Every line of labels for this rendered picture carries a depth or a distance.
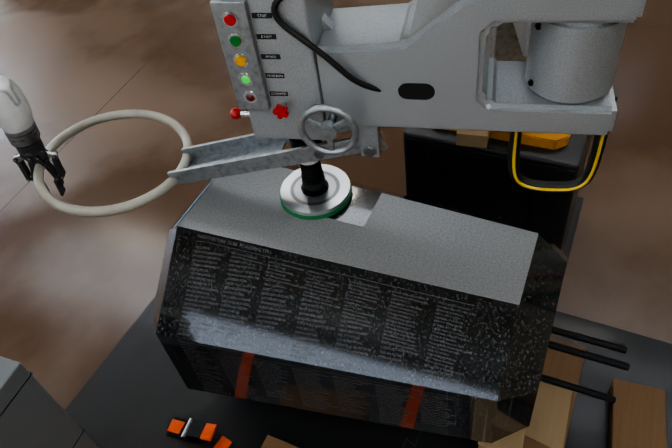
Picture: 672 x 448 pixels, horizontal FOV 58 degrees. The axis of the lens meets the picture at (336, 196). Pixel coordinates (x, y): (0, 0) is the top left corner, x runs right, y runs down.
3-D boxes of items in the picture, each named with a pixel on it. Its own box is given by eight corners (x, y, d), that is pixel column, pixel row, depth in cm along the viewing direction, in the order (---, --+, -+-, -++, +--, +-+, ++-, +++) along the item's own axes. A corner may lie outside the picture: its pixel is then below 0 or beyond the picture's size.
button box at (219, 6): (272, 104, 148) (247, -5, 128) (269, 110, 146) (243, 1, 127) (242, 103, 150) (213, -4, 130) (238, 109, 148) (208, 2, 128)
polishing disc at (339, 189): (270, 182, 186) (270, 179, 186) (333, 158, 191) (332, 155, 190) (296, 226, 172) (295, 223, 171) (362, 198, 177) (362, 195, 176)
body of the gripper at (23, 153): (8, 148, 179) (21, 171, 185) (37, 146, 179) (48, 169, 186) (15, 132, 184) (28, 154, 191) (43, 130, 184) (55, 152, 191)
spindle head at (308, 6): (402, 101, 165) (395, -63, 134) (391, 153, 150) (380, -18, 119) (278, 97, 173) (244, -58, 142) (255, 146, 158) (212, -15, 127)
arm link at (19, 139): (29, 133, 174) (37, 148, 179) (38, 114, 181) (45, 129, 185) (-3, 135, 174) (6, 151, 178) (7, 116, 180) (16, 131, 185)
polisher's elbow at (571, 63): (517, 62, 146) (525, -15, 133) (600, 56, 144) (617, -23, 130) (530, 108, 133) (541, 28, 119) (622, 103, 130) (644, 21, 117)
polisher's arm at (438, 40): (595, 121, 156) (639, -72, 122) (603, 181, 140) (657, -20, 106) (321, 111, 173) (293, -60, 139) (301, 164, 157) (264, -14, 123)
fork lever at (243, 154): (395, 112, 167) (389, 97, 164) (385, 157, 153) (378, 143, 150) (194, 152, 195) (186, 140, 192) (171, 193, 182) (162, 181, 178)
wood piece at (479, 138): (465, 109, 211) (466, 97, 208) (494, 112, 208) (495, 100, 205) (455, 145, 198) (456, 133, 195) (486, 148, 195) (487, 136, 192)
